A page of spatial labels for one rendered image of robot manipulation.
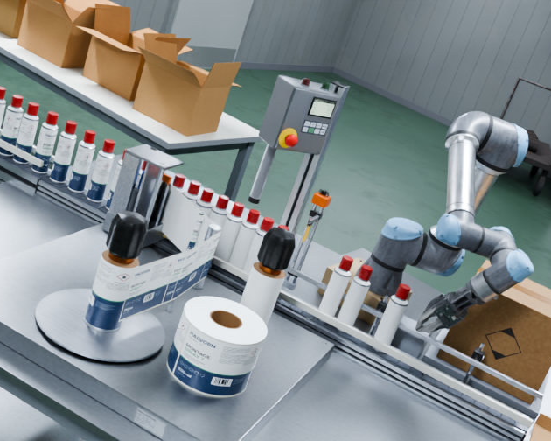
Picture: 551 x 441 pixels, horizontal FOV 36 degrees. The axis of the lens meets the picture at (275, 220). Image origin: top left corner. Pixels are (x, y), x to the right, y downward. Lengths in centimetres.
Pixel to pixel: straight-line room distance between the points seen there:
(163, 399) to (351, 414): 53
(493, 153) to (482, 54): 834
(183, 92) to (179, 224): 160
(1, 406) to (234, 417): 113
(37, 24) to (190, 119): 109
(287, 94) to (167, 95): 174
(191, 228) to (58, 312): 55
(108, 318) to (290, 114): 79
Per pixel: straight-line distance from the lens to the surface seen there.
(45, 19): 460
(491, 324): 253
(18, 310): 206
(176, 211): 249
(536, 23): 1067
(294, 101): 236
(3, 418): 280
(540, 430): 254
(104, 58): 439
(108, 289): 197
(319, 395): 219
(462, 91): 1093
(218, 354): 188
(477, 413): 237
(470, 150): 243
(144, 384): 191
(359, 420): 217
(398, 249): 262
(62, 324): 202
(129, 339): 202
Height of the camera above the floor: 193
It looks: 20 degrees down
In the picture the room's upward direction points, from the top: 20 degrees clockwise
